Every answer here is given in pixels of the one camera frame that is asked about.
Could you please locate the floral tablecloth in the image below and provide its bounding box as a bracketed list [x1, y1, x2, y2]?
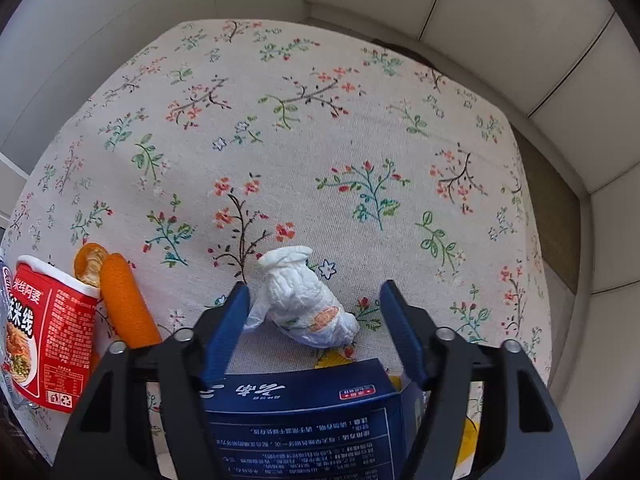
[0, 19, 553, 466]

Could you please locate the brown woven floor mat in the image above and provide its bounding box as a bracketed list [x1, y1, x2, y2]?
[515, 130, 583, 293]

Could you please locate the red instant noodle cup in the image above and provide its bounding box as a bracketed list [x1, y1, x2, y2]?
[0, 255, 101, 413]

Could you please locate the orange peel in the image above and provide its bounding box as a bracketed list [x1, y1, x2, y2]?
[74, 242, 111, 288]

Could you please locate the yellow packet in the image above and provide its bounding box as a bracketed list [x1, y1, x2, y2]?
[312, 349, 483, 466]

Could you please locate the white plastic bag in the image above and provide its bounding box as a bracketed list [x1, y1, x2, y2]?
[243, 245, 361, 349]

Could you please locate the dark blue cardboard box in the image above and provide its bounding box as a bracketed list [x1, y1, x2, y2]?
[202, 357, 428, 480]

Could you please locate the orange carrot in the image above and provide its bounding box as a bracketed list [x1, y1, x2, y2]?
[100, 253, 163, 348]

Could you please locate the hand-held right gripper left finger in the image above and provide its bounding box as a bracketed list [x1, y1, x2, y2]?
[50, 281, 251, 480]

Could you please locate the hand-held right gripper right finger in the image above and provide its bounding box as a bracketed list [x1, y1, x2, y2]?
[379, 280, 581, 480]

